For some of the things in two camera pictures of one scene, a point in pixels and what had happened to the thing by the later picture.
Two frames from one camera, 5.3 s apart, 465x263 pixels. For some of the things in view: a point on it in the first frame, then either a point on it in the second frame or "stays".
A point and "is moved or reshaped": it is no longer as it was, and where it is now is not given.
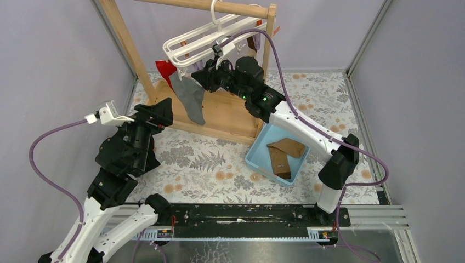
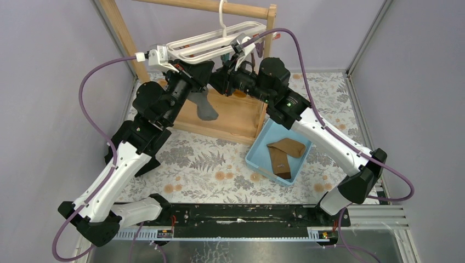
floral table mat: [324, 96] stays
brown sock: [279, 150] stays
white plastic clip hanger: [213, 42] is moved or reshaped
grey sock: [190, 93] is moved or reshaped
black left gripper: [146, 121] to [191, 76]
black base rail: [253, 219] stays
